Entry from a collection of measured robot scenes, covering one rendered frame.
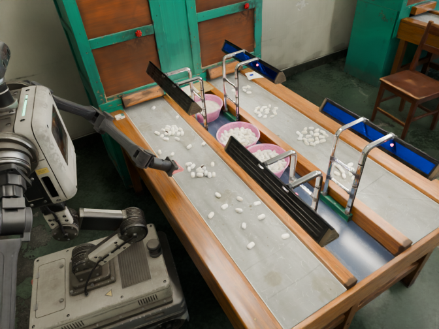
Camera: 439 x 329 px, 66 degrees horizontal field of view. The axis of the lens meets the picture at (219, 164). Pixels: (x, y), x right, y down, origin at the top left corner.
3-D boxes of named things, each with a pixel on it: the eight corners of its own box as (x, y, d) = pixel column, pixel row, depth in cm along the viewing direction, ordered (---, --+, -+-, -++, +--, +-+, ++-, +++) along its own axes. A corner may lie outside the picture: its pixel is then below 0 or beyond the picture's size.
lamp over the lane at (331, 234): (321, 249, 111) (325, 235, 106) (223, 151, 153) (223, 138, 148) (339, 237, 114) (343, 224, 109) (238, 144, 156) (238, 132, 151)
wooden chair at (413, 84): (367, 120, 342) (391, 29, 283) (399, 109, 354) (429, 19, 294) (401, 143, 311) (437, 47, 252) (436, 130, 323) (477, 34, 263)
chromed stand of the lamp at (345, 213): (347, 222, 164) (368, 151, 134) (318, 197, 177) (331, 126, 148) (374, 206, 170) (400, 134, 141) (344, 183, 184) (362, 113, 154)
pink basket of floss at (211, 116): (217, 127, 231) (216, 115, 224) (181, 123, 237) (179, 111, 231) (227, 107, 249) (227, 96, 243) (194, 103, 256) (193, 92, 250)
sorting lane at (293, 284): (285, 334, 122) (285, 331, 121) (125, 113, 243) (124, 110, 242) (346, 292, 133) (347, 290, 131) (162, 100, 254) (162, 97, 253)
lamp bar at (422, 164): (430, 182, 131) (438, 168, 126) (317, 111, 172) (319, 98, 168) (443, 174, 134) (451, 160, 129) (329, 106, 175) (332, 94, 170)
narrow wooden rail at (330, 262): (343, 300, 137) (348, 286, 130) (164, 108, 258) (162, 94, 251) (353, 293, 139) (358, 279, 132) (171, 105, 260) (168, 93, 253)
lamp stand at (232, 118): (238, 128, 229) (236, 65, 199) (223, 115, 242) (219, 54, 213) (260, 119, 235) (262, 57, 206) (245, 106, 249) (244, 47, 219)
